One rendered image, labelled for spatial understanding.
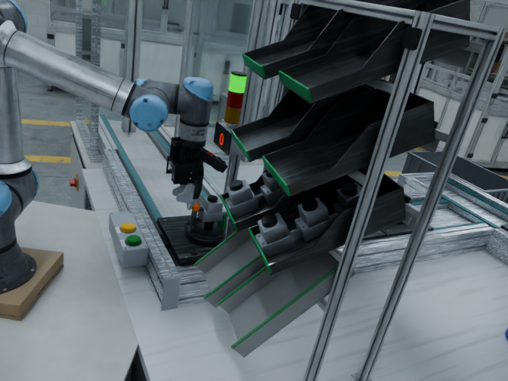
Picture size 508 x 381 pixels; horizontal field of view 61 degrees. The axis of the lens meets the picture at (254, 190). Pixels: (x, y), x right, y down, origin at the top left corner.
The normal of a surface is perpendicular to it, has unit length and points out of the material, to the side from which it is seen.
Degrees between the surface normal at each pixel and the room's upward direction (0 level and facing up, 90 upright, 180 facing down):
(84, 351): 0
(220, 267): 45
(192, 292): 90
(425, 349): 0
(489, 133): 90
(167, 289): 90
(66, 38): 90
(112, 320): 0
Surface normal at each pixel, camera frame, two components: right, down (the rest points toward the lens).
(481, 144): 0.30, 0.44
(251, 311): -0.54, -0.65
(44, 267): 0.11, -0.90
